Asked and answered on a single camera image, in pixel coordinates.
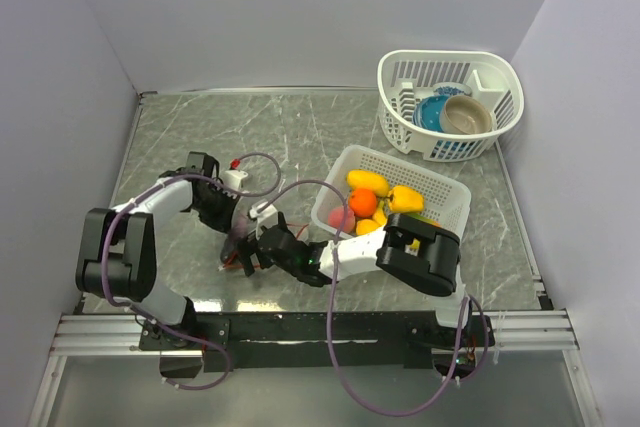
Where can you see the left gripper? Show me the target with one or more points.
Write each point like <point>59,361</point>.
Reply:
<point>222,222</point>

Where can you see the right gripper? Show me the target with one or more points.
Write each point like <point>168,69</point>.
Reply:
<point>246,248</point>

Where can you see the clear zip top bag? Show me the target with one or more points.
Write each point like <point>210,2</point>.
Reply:
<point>259,260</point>

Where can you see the purple fake eggplant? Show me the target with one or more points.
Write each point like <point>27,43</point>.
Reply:
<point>238,231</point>

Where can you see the yellow fake lemon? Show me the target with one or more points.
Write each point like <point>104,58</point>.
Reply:
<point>366,226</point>

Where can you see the fake orange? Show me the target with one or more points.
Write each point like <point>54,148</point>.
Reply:
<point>363,202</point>

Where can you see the yellow fake mango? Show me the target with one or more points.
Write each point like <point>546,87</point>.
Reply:
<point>362,179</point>

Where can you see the yellow fake banana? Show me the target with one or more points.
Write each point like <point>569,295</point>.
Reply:
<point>379,216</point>

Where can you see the yellow fake bell pepper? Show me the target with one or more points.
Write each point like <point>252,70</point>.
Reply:
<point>404,199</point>

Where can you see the red green fake mango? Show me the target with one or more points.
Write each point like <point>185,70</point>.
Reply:
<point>424,219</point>

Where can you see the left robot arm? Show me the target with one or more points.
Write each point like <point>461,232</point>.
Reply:
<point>118,245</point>

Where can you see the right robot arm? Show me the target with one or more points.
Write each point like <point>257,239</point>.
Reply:
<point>419,254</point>

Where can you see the white flat basket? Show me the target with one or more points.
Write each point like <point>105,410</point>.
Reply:
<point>446,201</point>

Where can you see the white dish rack basket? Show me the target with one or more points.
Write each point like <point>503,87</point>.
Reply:
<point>406,77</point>

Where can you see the beige bowl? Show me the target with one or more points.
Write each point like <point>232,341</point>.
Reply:
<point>463,115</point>

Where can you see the blue patterned white plate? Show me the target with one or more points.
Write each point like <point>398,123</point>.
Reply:
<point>450,89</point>

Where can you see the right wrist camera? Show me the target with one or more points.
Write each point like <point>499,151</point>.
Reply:
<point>264,215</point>

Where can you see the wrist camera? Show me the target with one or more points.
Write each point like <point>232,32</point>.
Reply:
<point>234,177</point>
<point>264,215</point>

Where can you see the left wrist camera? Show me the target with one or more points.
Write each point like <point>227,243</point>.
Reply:
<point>234,177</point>

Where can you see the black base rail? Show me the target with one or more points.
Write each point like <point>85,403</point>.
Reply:
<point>252,340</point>

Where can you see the aluminium frame rail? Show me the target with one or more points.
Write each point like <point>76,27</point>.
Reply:
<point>117,335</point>

